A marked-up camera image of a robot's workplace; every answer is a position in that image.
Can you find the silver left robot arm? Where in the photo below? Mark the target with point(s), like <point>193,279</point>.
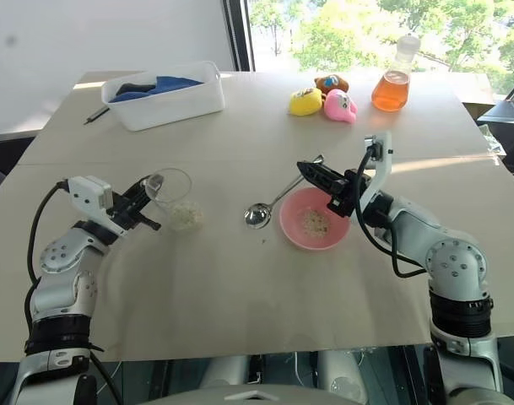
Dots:
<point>54,291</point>

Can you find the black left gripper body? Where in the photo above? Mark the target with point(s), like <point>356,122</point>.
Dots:
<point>128,208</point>

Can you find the blue cloth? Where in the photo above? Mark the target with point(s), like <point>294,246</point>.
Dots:
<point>163,86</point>

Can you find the white plastic basket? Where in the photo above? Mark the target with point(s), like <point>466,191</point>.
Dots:
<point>172,107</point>

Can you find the silver robot torso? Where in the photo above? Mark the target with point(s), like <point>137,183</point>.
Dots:
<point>256,386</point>

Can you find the yellow plush toy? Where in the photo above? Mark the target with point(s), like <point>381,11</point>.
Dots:
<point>304,102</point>

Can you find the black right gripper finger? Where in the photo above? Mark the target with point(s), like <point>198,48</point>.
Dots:
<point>320,169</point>
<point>320,181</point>

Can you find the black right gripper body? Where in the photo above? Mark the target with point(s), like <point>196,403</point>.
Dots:
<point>345,194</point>

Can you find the glass flask with orange liquid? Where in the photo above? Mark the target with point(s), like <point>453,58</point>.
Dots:
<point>391,90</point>

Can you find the pink bowl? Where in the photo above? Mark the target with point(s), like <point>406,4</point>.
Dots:
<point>294,219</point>

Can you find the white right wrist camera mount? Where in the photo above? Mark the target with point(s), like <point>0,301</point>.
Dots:
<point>381,169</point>

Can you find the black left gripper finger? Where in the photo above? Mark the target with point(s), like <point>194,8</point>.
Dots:
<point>150,222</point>
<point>138,187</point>

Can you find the oatmeal in pink bowl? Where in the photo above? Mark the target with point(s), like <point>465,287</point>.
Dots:
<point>315,221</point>

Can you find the clear glass mug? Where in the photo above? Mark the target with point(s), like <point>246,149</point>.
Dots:
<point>172,190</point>

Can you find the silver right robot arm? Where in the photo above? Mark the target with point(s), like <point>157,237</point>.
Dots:
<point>455,261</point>

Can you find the silver metal spoon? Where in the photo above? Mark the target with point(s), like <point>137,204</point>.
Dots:
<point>256,215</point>

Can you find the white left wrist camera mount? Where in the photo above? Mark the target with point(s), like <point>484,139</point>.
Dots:
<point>88,192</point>

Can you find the clear plastic wrapper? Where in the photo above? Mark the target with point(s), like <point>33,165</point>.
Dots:
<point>492,143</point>

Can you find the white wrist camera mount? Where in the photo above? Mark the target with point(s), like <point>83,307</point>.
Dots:
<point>381,169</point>
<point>88,192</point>

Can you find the pink plush toy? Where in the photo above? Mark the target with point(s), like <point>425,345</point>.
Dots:
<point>339,106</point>

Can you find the black window frame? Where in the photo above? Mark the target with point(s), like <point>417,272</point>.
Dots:
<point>239,34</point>

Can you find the dark pen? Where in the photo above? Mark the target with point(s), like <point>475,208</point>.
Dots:
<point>96,115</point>

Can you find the brown plush toy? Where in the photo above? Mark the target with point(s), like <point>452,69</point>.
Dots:
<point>330,83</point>

